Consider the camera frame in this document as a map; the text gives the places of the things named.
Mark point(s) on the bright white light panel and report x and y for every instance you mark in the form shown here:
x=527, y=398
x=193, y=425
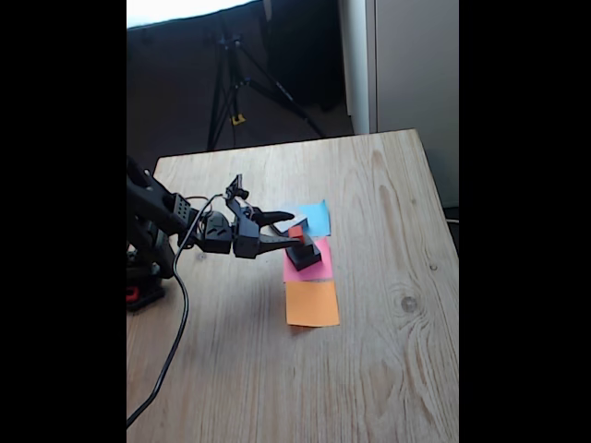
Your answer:
x=184, y=9

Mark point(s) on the white cabinet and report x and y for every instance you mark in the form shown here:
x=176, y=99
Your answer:
x=415, y=69

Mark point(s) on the small dark cube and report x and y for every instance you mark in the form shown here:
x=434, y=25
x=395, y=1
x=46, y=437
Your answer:
x=307, y=249

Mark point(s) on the pink paper sheet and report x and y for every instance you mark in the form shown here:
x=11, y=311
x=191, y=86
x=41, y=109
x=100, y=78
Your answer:
x=325, y=271

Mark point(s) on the large grey block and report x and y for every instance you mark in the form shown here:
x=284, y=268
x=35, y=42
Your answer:
x=284, y=227

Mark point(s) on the tall black tripod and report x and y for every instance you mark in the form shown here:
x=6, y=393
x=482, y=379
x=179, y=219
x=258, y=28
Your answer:
x=229, y=83

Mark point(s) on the orange paper sheet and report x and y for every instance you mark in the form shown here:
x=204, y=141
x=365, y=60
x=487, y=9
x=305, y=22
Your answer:
x=311, y=302

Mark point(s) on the yellow tape under tall tripod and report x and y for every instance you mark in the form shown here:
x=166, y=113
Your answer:
x=237, y=120

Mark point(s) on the blue paper sheet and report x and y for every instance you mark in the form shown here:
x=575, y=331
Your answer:
x=318, y=217

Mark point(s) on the small red cube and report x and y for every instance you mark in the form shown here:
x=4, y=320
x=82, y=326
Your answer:
x=295, y=232

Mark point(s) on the small wrist camera board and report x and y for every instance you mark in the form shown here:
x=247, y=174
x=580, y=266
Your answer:
x=236, y=187

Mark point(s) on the medium dark block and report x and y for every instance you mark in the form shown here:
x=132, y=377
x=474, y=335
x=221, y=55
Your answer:
x=301, y=264

